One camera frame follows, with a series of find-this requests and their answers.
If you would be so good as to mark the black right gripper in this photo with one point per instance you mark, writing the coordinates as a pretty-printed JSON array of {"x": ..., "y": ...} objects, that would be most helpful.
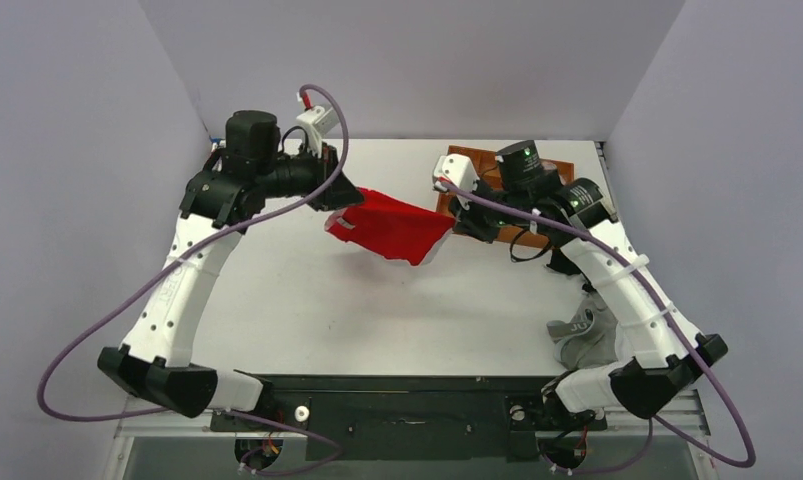
[{"x": 471, "y": 218}]

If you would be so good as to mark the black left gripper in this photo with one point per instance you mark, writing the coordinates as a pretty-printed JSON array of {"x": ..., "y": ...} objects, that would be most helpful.
[{"x": 340, "y": 194}]

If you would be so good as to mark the red underwear white trim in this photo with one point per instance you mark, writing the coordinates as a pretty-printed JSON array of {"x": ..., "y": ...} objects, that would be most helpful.
[{"x": 390, "y": 228}]

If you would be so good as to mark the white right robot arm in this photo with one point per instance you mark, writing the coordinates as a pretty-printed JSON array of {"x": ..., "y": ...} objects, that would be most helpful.
[{"x": 634, "y": 348}]

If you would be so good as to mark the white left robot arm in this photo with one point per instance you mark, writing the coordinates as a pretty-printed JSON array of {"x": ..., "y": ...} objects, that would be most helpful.
[{"x": 244, "y": 170}]

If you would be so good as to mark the black underwear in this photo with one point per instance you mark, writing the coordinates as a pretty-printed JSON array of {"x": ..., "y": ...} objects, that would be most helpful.
[{"x": 560, "y": 264}]

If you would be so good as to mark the grey underwear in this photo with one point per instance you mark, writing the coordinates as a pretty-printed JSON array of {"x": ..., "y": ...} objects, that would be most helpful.
[{"x": 588, "y": 339}]

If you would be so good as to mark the wooden compartment tray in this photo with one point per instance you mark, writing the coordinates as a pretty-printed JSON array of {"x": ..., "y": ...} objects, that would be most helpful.
[{"x": 502, "y": 180}]

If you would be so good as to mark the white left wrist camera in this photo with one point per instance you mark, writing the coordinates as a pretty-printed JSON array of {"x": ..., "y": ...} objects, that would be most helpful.
[{"x": 317, "y": 122}]

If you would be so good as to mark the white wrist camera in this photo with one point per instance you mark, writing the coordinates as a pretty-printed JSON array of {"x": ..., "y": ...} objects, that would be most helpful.
[
  {"x": 454, "y": 169},
  {"x": 317, "y": 122}
]

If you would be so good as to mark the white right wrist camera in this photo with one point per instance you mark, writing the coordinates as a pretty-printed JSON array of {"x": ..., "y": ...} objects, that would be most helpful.
[{"x": 454, "y": 169}]

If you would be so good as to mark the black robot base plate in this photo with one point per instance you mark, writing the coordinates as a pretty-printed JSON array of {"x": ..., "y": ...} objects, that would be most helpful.
[{"x": 410, "y": 418}]

